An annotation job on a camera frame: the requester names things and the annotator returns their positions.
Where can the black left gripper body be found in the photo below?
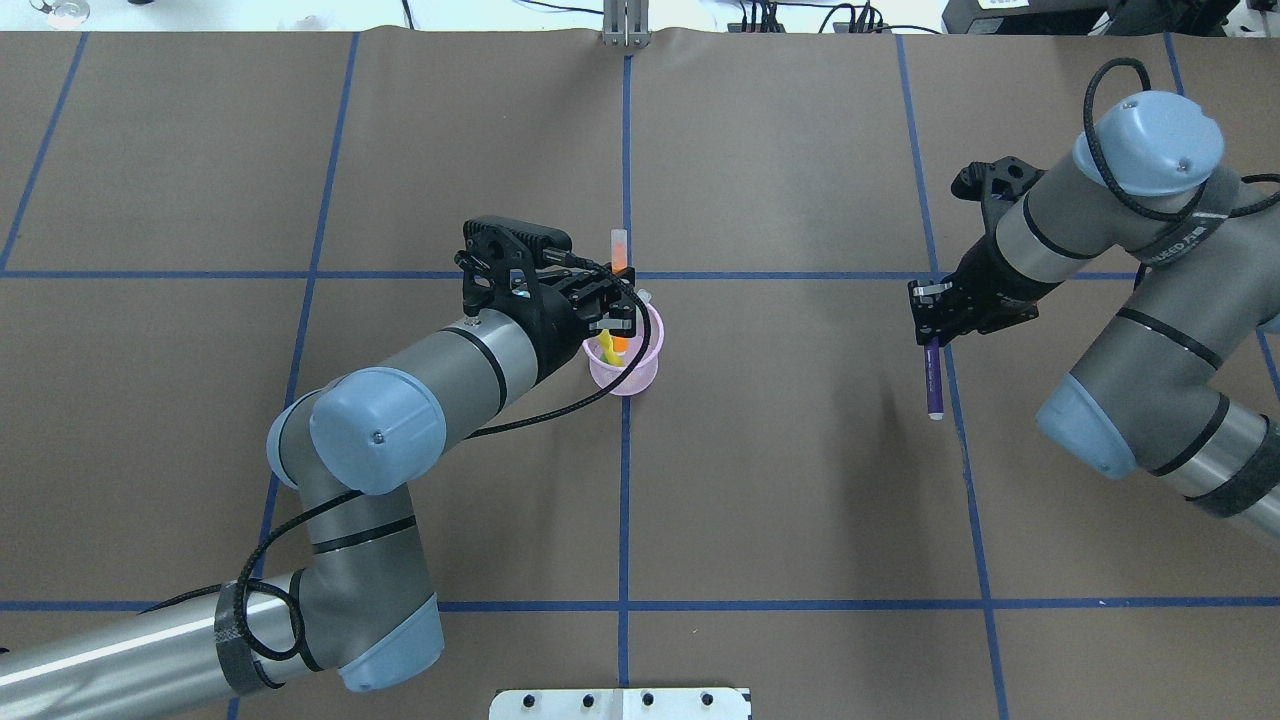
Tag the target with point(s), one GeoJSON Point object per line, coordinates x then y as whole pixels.
{"type": "Point", "coordinates": [553, 328]}

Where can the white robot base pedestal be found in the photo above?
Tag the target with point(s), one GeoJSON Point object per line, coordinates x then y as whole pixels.
{"type": "Point", "coordinates": [623, 703]}

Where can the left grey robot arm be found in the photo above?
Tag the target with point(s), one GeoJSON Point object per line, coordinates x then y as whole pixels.
{"type": "Point", "coordinates": [345, 584]}

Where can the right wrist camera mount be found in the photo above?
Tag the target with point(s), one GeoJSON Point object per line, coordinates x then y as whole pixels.
{"type": "Point", "coordinates": [995, 186]}

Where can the yellow highlighter pen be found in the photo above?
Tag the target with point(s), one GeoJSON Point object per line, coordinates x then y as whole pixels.
{"type": "Point", "coordinates": [608, 355]}

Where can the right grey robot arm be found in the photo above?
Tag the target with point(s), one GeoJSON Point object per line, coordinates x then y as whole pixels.
{"type": "Point", "coordinates": [1147, 177]}

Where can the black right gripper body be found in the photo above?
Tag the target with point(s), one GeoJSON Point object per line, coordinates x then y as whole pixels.
{"type": "Point", "coordinates": [985, 279]}

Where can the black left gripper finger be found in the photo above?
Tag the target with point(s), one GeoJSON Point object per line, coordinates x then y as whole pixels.
{"type": "Point", "coordinates": [618, 326]}
{"type": "Point", "coordinates": [588, 286]}

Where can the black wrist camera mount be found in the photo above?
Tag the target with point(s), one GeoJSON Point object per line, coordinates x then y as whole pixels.
{"type": "Point", "coordinates": [501, 259]}

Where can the pink mesh pen holder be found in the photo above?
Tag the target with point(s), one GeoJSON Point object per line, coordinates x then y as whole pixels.
{"type": "Point", "coordinates": [646, 368]}

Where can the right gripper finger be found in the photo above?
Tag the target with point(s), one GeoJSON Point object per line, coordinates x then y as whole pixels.
{"type": "Point", "coordinates": [935, 329]}
{"type": "Point", "coordinates": [921, 291]}

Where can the purple highlighter pen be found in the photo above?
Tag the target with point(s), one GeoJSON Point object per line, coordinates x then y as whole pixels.
{"type": "Point", "coordinates": [934, 391]}

